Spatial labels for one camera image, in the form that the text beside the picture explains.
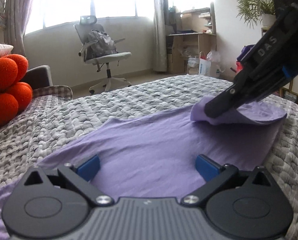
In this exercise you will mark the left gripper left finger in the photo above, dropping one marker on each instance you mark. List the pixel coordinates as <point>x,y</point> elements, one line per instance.
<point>77,177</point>

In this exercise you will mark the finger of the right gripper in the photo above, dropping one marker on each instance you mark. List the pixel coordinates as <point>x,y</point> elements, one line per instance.
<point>229,102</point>

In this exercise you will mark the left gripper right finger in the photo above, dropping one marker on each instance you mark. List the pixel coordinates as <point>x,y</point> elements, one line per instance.
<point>216,176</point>

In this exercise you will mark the purple garment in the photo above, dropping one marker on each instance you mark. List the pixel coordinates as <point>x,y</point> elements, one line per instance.
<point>147,167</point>

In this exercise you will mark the white shopping bag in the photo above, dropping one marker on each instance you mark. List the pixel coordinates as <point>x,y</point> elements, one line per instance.
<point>204,65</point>

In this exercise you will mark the potted green plant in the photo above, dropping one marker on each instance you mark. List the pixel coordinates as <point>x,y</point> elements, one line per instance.
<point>251,11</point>

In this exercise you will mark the grey checkered bed quilt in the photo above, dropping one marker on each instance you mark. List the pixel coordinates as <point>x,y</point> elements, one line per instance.
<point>54,118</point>

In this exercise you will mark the wooden desk shelf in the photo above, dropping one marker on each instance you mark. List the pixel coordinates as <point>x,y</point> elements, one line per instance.
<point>190,36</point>

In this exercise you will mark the grey curtain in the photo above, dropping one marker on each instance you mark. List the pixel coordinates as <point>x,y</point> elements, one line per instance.
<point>160,51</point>

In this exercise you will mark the lower orange pumpkin cushion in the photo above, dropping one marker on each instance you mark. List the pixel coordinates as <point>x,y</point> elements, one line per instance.
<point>14,101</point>

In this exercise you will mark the orange pumpkin cushion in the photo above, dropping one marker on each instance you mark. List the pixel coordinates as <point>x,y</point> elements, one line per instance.
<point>14,101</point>
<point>13,68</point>

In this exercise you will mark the upper orange pumpkin cushion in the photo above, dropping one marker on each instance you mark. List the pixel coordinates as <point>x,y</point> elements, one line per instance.
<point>13,68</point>

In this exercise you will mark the backpack on chair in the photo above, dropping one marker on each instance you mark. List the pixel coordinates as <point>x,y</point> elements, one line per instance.
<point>102,45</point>

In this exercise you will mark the white office chair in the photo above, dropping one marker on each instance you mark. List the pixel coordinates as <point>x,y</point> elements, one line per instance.
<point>85,26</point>

